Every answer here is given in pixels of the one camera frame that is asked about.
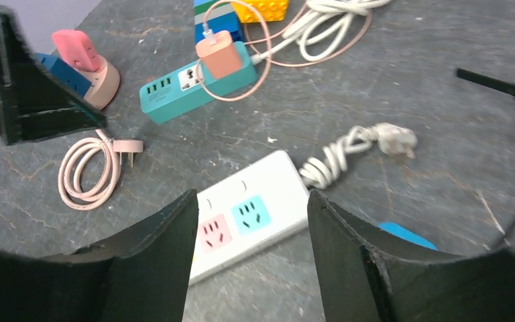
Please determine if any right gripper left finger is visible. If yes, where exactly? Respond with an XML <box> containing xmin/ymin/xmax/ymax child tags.
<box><xmin>0</xmin><ymin>190</ymin><xmax>198</xmax><ymax>321</ymax></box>

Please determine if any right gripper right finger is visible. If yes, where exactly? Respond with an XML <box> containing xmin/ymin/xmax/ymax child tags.
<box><xmin>308</xmin><ymin>191</ymin><xmax>515</xmax><ymax>321</ymax></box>

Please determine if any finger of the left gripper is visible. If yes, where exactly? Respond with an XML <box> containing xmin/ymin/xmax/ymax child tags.
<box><xmin>0</xmin><ymin>5</ymin><xmax>107</xmax><ymax>146</ymax></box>

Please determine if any small blue plug adapter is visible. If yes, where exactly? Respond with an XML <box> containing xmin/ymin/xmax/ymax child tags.
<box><xmin>378</xmin><ymin>222</ymin><xmax>437</xmax><ymax>250</ymax></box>

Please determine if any pink round socket reel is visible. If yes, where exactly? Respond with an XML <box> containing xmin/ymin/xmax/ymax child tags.
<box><xmin>80</xmin><ymin>55</ymin><xmax>121</xmax><ymax>110</ymax></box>

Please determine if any white multicolour power strip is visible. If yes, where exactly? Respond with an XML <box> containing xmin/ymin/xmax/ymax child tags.
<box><xmin>189</xmin><ymin>123</ymin><xmax>418</xmax><ymax>284</ymax></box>

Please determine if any small pink plug adapter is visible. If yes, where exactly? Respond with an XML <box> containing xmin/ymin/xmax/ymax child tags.
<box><xmin>195</xmin><ymin>29</ymin><xmax>243</xmax><ymax>79</ymax></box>

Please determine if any pink flat plug adapter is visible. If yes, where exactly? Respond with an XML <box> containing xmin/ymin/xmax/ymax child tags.
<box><xmin>52</xmin><ymin>30</ymin><xmax>101</xmax><ymax>72</ymax></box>

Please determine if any blue white cube adapter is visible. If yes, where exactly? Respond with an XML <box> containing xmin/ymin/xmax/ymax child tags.
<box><xmin>37</xmin><ymin>53</ymin><xmax>91</xmax><ymax>97</ymax></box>

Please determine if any teal power strip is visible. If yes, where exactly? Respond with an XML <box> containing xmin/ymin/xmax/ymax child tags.
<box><xmin>139</xmin><ymin>42</ymin><xmax>258</xmax><ymax>124</ymax></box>

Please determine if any blue green power strip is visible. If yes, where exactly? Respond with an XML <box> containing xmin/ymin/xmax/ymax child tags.
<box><xmin>193</xmin><ymin>0</ymin><xmax>245</xmax><ymax>44</ymax></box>

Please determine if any yellow rectangular power strip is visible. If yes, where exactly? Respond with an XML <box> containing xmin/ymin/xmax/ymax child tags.
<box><xmin>232</xmin><ymin>0</ymin><xmax>290</xmax><ymax>23</ymax></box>

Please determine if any pink coiled cable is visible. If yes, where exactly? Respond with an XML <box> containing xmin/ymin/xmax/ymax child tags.
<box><xmin>57</xmin><ymin>129</ymin><xmax>145</xmax><ymax>211</ymax></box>

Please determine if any white coiled power cord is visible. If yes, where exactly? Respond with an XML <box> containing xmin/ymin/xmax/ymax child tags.
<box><xmin>250</xmin><ymin>0</ymin><xmax>394</xmax><ymax>65</ymax></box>

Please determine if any thin pink charging cable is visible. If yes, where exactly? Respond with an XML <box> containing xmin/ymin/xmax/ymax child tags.
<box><xmin>194</xmin><ymin>0</ymin><xmax>374</xmax><ymax>103</ymax></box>

